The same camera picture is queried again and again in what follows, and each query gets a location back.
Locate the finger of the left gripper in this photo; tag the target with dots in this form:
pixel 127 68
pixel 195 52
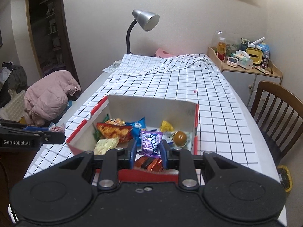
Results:
pixel 17 125
pixel 49 137

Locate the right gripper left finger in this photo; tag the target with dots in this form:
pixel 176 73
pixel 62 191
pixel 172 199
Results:
pixel 110 164

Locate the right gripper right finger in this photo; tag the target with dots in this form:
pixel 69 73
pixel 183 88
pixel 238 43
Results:
pixel 184 162

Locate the red white small candy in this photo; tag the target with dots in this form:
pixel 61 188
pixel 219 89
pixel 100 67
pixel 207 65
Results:
pixel 56 128

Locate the packaged brown braised egg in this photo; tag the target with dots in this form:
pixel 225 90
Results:
pixel 180 139

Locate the pale yellow snack bag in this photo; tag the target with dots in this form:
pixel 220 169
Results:
pixel 103 145

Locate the purple candy packet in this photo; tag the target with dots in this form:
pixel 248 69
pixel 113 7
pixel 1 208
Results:
pixel 150 143

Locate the yellow candy packet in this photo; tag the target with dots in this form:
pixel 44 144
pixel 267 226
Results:
pixel 166 127

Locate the green snack packet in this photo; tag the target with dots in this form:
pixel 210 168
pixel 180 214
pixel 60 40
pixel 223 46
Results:
pixel 97 133

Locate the white blue snack packet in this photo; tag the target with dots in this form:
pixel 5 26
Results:
pixel 168 135

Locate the orange foil snack packet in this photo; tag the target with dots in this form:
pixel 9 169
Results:
pixel 149 164

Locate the pink puffer jacket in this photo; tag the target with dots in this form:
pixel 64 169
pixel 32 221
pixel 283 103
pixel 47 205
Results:
pixel 47 98

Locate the red cardboard box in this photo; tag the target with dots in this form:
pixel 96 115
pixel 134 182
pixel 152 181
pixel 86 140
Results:
pixel 182 115

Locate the checkered white tablecloth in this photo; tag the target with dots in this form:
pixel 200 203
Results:
pixel 188 91

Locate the orange chips bag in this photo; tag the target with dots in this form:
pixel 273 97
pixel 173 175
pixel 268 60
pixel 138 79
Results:
pixel 116 128

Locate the dark wooden bookshelf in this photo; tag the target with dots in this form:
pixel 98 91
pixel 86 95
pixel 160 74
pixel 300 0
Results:
pixel 48 37

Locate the paper leaflet on table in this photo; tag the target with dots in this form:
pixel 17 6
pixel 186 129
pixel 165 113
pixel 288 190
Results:
pixel 112 67

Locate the grey cabinet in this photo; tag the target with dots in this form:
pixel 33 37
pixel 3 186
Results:
pixel 245 84

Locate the wooden chair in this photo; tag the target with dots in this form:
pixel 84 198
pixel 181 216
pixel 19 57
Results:
pixel 278 114

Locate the pink object behind table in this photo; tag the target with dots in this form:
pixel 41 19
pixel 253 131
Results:
pixel 160 53

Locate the white digital timer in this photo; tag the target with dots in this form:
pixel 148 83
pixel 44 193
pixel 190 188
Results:
pixel 231 61

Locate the plastic drink bottle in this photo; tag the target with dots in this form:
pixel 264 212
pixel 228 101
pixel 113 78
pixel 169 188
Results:
pixel 219 43

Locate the yellow tissue box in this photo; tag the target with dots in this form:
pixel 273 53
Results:
pixel 255 54

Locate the silver desk lamp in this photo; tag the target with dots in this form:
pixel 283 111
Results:
pixel 147 21

